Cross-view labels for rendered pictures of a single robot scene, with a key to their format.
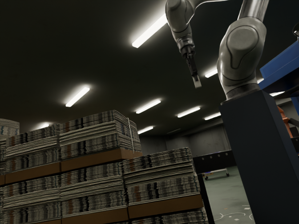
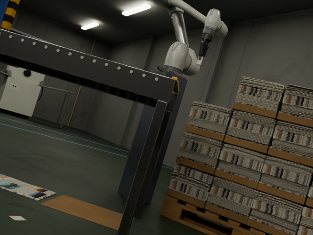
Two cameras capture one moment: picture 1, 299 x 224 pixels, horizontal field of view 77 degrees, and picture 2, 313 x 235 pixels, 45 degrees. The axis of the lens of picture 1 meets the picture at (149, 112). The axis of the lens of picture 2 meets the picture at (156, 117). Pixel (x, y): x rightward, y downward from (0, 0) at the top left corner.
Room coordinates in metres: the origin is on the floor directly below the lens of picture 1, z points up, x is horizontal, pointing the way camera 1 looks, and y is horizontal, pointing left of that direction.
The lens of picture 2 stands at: (3.68, 0.43, 0.50)
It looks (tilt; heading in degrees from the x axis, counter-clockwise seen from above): 3 degrees up; 198
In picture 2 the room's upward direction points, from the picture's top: 17 degrees clockwise
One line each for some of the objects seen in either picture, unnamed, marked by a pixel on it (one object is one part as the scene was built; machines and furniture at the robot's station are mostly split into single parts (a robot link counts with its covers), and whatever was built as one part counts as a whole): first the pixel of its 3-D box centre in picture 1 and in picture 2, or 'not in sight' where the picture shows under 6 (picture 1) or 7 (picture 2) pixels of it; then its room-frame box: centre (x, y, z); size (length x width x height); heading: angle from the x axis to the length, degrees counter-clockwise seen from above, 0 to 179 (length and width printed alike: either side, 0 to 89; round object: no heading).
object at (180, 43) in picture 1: (186, 45); (208, 32); (0.92, -0.28, 1.39); 0.09 x 0.09 x 0.06
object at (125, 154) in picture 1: (98, 160); not in sight; (0.90, 0.28, 0.86); 0.29 x 0.16 x 0.04; 81
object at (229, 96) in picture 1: (244, 96); (169, 71); (0.91, -0.49, 1.03); 0.22 x 0.18 x 0.06; 137
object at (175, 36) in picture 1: (180, 28); (213, 19); (0.91, -0.27, 1.50); 0.13 x 0.11 x 0.16; 163
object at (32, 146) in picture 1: (57, 155); (307, 113); (1.06, 0.56, 0.95); 0.38 x 0.29 x 0.23; 171
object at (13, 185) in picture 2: not in sight; (17, 186); (1.83, -0.86, 0.00); 0.37 x 0.28 x 0.01; 103
